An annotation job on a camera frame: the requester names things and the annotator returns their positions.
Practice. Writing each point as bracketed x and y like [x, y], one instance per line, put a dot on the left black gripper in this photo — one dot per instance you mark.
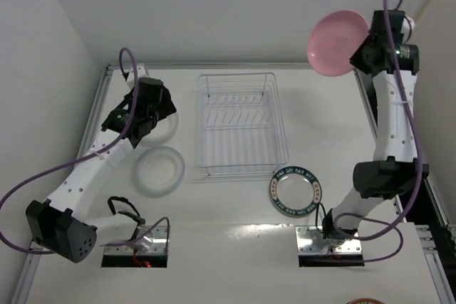
[143, 129]

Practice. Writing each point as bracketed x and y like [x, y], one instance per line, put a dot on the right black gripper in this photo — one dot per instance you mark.
[364, 53]

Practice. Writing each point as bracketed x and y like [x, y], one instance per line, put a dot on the pink plate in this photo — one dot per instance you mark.
[334, 40]

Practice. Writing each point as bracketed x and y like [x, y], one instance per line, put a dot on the green rimmed white plate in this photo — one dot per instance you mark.
[295, 191]

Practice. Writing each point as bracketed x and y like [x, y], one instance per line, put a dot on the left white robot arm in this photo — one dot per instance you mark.
[60, 224]

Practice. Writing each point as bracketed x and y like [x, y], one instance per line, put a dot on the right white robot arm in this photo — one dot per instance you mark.
[397, 166]

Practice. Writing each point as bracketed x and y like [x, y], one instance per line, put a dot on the near clear glass plate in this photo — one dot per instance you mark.
[158, 171]

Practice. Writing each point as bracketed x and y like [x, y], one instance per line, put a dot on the brown bowl at edge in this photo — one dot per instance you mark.
[365, 301]

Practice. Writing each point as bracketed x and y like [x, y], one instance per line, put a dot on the clear wire dish rack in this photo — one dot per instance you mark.
[240, 125]

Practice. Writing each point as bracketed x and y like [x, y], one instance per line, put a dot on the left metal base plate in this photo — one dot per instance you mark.
[153, 244]

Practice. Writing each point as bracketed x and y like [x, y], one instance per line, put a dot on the metal base plate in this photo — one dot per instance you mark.
[153, 244]
[310, 242]

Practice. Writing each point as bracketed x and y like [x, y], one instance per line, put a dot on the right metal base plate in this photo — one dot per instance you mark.
[310, 242]

